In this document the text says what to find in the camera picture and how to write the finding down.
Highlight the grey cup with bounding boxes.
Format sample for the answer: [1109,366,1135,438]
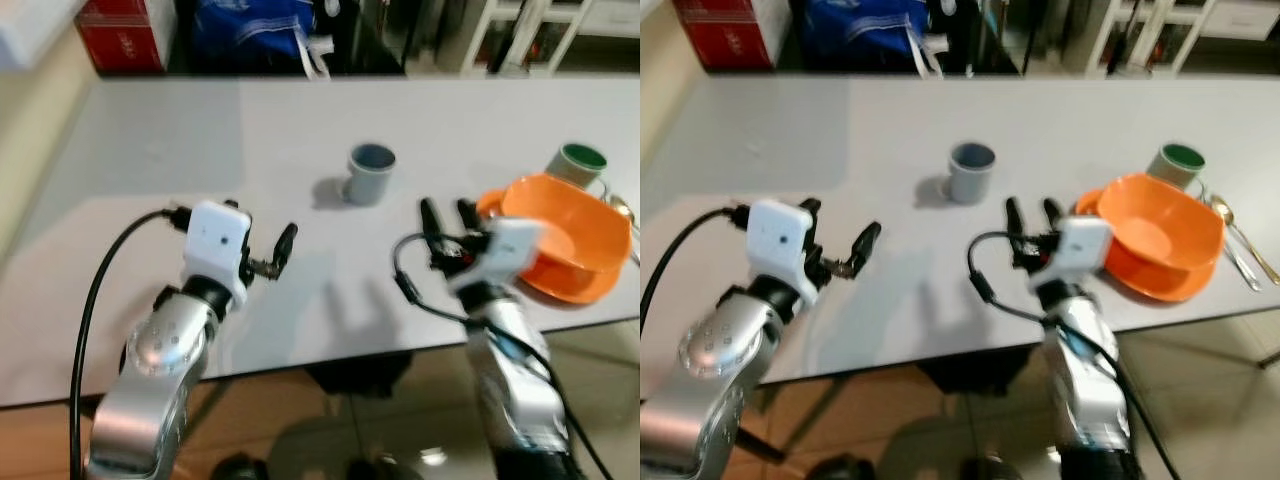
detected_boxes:
[948,141,997,205]
[346,144,397,207]

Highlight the orange bowl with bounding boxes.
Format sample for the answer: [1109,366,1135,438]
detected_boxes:
[500,174,633,273]
[1097,173,1226,275]

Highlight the beige cup with green inside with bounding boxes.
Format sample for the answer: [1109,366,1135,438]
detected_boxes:
[544,143,609,193]
[1146,143,1207,191]

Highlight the orange plate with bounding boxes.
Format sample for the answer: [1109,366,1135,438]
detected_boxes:
[1074,187,1221,304]
[476,188,629,306]

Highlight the black table base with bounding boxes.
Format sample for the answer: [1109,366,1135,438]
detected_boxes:
[304,350,413,399]
[914,346,1019,397]

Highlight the gold spoon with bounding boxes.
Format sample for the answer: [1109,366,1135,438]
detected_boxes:
[606,193,641,246]
[1208,193,1280,287]

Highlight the blue bag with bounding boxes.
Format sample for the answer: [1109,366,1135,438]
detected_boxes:
[800,0,945,79]
[190,0,331,81]

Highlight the white shelf rack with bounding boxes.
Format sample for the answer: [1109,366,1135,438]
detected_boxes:
[1082,0,1280,77]
[460,0,641,77]

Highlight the red box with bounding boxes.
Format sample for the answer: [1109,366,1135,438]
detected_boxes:
[75,0,179,75]
[671,0,793,73]

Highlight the silver spoon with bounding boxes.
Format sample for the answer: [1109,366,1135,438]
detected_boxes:
[1222,240,1263,294]

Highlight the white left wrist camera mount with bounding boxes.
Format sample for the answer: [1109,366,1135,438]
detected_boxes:
[184,200,254,308]
[745,198,817,303]

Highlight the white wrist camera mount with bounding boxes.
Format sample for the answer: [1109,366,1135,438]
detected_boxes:
[447,217,547,298]
[1028,214,1117,294]
[745,198,817,303]
[184,200,254,308]

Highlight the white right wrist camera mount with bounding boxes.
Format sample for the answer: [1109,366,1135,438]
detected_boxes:
[1028,214,1117,294]
[447,217,547,298]

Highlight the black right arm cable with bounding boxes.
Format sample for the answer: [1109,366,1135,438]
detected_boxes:
[392,232,615,480]
[966,230,1183,480]

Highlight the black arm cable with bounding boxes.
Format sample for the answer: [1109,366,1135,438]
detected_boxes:
[966,230,1183,480]
[392,232,615,480]
[640,203,753,313]
[68,205,193,480]

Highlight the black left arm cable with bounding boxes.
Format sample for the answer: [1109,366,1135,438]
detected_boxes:
[68,205,193,480]
[640,203,753,313]

